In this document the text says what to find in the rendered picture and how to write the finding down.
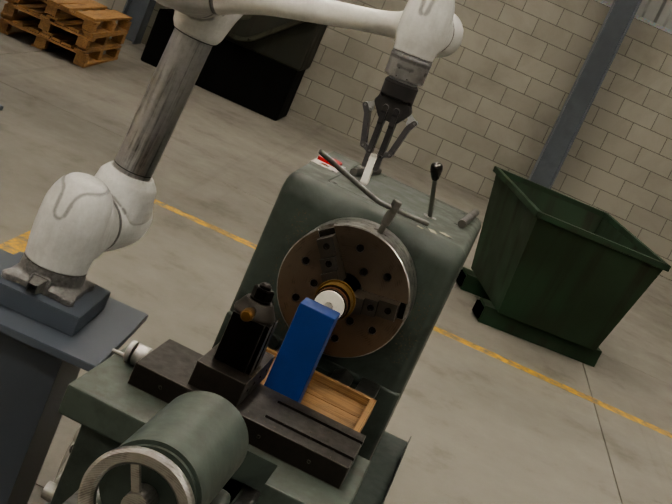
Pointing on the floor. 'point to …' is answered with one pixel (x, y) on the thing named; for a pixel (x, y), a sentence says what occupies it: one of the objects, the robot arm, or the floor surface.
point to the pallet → (69, 27)
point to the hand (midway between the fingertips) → (369, 168)
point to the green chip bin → (555, 268)
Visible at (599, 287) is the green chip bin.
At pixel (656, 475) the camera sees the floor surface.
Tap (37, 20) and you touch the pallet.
